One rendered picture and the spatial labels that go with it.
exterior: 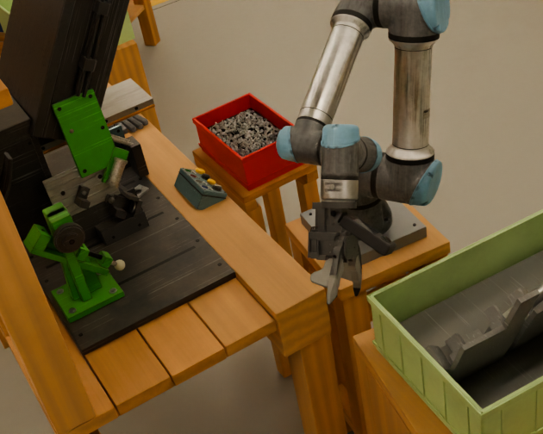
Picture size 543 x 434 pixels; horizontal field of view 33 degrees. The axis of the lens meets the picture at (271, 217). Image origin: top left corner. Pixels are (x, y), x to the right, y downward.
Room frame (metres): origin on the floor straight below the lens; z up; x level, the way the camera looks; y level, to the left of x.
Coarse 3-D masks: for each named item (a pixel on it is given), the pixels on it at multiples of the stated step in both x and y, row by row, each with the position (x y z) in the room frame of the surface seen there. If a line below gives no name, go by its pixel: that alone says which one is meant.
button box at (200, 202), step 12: (180, 168) 2.18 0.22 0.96; (180, 180) 2.15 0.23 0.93; (192, 180) 2.10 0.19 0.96; (204, 180) 2.12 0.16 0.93; (180, 192) 2.12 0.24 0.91; (192, 192) 2.08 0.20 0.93; (204, 192) 2.04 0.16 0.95; (216, 192) 2.06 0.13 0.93; (192, 204) 2.05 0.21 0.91; (204, 204) 2.04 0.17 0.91
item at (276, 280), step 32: (160, 160) 2.32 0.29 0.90; (160, 192) 2.16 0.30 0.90; (192, 224) 1.98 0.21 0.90; (224, 224) 1.95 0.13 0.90; (256, 224) 1.92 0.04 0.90; (224, 256) 1.82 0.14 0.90; (256, 256) 1.79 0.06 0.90; (288, 256) 1.77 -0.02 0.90; (256, 288) 1.67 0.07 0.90; (288, 288) 1.65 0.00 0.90; (320, 288) 1.63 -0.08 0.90; (288, 320) 1.58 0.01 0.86; (320, 320) 1.61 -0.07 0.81; (288, 352) 1.57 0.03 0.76
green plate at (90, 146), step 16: (80, 96) 2.12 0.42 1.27; (96, 96) 2.14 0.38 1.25; (64, 112) 2.10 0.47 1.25; (80, 112) 2.11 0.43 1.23; (96, 112) 2.12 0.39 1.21; (64, 128) 2.08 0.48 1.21; (80, 128) 2.09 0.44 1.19; (96, 128) 2.11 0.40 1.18; (80, 144) 2.08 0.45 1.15; (96, 144) 2.09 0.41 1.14; (112, 144) 2.10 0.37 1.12; (80, 160) 2.06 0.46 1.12; (96, 160) 2.07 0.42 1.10; (80, 176) 2.05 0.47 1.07
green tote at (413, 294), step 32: (512, 224) 1.65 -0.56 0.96; (448, 256) 1.58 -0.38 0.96; (480, 256) 1.60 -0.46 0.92; (512, 256) 1.63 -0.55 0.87; (384, 288) 1.52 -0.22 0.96; (416, 288) 1.54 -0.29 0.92; (448, 288) 1.57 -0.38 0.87; (384, 320) 1.45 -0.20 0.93; (384, 352) 1.46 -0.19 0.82; (416, 352) 1.32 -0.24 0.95; (416, 384) 1.34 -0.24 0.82; (448, 384) 1.22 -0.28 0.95; (448, 416) 1.23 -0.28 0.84; (480, 416) 1.12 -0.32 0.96; (512, 416) 1.15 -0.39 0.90
